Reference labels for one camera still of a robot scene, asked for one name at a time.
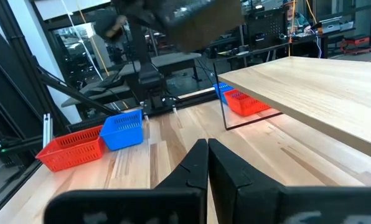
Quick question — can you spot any person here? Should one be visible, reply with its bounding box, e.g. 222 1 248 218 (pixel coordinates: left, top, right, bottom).
281 0 312 35

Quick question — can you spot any black plastic basket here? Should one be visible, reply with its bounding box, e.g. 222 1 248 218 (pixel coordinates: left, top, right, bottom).
65 116 109 134

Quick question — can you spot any silver aluminium bracket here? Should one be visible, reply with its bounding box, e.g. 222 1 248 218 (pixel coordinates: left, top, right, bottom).
42 113 54 149

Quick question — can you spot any yellow cable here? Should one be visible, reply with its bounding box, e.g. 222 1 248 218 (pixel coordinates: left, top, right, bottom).
305 0 317 17
75 0 111 77
287 0 297 57

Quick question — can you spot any gray desk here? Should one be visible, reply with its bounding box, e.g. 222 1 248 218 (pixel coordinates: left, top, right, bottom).
60 52 202 108

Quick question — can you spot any red plastic basket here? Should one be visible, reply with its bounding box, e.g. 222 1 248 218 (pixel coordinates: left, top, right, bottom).
223 89 271 117
35 124 106 173

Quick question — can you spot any black pegboard panel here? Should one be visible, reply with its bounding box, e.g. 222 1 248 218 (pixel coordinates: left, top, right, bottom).
246 9 288 47

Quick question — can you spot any black workbench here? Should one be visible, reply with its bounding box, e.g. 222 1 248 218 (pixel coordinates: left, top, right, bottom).
204 29 357 71

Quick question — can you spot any wooden shelf with black legs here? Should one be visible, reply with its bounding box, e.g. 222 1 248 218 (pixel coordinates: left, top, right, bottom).
212 55 371 163

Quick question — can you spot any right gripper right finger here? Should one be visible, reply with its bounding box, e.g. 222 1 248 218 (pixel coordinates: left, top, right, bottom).
209 139 371 224

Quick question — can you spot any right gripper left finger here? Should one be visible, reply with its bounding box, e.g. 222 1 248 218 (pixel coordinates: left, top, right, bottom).
44 139 209 224

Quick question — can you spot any blue plastic basket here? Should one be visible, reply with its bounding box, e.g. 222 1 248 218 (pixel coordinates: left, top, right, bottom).
99 109 144 152
212 82 235 105

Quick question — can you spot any white cable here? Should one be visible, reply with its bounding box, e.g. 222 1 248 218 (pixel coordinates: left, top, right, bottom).
60 0 105 82

